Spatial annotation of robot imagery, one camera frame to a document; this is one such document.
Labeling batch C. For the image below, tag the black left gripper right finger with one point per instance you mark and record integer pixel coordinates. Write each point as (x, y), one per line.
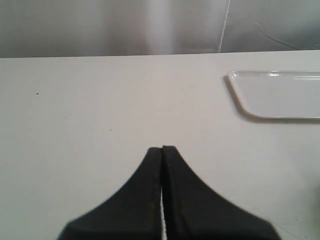
(193, 211)

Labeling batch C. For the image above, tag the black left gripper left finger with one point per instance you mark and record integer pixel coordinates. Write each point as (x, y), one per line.
(132, 213)

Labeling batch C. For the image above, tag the white rectangular plastic tray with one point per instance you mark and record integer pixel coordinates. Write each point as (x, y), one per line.
(276, 94)

